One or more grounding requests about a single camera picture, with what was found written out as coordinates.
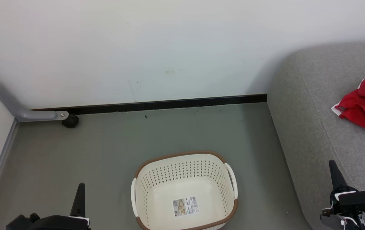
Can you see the grey fabric sofa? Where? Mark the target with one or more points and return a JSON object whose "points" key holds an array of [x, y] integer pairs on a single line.
{"points": [[313, 111]]}

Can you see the cream perforated laundry basket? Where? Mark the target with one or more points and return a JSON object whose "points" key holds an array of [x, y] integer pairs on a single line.
{"points": [[185, 166]]}

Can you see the white paper product label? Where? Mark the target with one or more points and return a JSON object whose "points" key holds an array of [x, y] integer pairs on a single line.
{"points": [[185, 206]]}

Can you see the red shorts with white trim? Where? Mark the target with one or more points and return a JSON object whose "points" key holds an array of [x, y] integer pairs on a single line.
{"points": [[358, 111]]}

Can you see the black round rubber foot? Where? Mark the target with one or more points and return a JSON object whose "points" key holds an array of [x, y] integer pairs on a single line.
{"points": [[71, 121]]}

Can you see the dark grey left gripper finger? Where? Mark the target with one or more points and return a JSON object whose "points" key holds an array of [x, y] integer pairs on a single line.
{"points": [[79, 201]]}

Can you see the black wall baseboard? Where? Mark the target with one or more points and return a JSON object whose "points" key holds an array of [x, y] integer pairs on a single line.
{"points": [[169, 103]]}

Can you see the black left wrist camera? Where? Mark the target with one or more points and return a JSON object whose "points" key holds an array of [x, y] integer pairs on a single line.
{"points": [[21, 223]]}

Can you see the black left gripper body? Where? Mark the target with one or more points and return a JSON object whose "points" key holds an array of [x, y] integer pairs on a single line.
{"points": [[61, 223]]}

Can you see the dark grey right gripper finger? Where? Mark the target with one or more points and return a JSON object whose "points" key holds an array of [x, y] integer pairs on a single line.
{"points": [[337, 177]]}

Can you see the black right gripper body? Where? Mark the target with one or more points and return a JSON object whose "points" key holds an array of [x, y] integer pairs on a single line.
{"points": [[361, 199]]}

